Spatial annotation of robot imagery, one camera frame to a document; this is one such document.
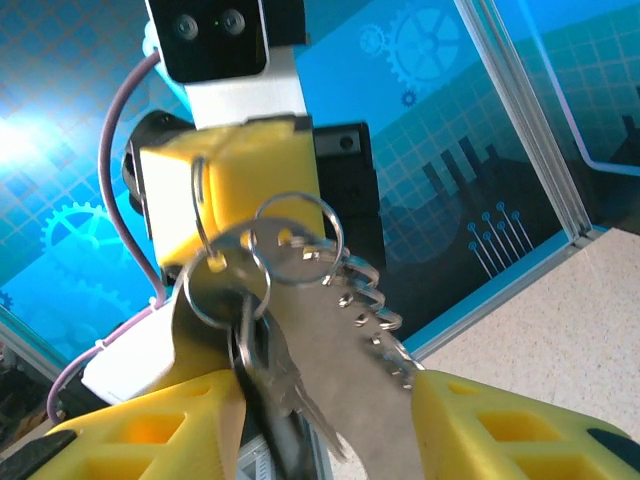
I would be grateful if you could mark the aluminium frame post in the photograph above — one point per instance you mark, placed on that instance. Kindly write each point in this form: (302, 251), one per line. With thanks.
(532, 125)

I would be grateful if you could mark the grey key holder with rings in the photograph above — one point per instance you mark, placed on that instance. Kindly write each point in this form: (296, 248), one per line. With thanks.
(350, 390)

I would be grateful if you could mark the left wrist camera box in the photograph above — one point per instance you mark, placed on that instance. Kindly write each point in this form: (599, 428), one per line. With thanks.
(215, 40)

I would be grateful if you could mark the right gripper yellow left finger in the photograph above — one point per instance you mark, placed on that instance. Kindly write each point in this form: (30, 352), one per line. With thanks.
(210, 400)

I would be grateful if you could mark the blue-edged table side rail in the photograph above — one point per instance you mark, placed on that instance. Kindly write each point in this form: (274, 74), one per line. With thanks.
(500, 299)

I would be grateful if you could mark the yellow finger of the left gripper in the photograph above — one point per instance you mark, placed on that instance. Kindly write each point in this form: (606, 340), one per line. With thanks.
(170, 200)
(260, 165)

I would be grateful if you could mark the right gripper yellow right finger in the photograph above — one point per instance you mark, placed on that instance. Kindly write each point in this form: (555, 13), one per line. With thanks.
(450, 410)

